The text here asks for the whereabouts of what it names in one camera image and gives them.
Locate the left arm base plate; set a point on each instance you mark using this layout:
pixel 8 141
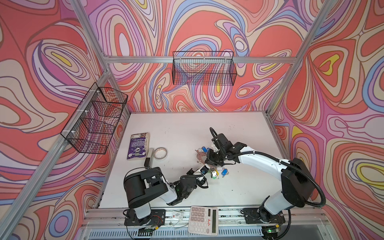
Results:
pixel 156 218

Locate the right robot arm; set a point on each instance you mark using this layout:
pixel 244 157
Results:
pixel 299 188

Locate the purple book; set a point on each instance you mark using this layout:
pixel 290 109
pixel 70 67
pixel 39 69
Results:
pixel 139 146

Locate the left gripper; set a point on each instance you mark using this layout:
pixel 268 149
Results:
pixel 203 184

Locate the left wire basket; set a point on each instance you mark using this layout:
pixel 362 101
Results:
pixel 96 120

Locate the blue tag key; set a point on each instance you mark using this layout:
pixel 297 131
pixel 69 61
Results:
pixel 224 172

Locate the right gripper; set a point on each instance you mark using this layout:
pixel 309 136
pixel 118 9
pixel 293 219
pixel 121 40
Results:
pixel 210 159

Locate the wire basket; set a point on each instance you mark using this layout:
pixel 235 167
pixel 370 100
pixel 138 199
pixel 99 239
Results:
pixel 96 120
pixel 207 68

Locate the clear tape roll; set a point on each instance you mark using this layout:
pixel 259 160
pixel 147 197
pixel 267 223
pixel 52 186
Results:
pixel 160 154

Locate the black stapler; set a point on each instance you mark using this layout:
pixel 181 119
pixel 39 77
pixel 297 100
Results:
pixel 149 158

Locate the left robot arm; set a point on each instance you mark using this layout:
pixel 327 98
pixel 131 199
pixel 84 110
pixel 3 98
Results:
pixel 148 184

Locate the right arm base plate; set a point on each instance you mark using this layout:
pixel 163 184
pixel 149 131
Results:
pixel 262 216

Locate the white pink calculator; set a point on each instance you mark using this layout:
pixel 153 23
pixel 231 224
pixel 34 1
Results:
pixel 204 221

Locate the small white label card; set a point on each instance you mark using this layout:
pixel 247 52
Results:
pixel 177 215

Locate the round keyring disc with keys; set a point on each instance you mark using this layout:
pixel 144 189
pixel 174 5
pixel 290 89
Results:
pixel 206 167

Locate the back wire basket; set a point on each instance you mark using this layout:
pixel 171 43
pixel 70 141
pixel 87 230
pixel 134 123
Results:
pixel 207 68

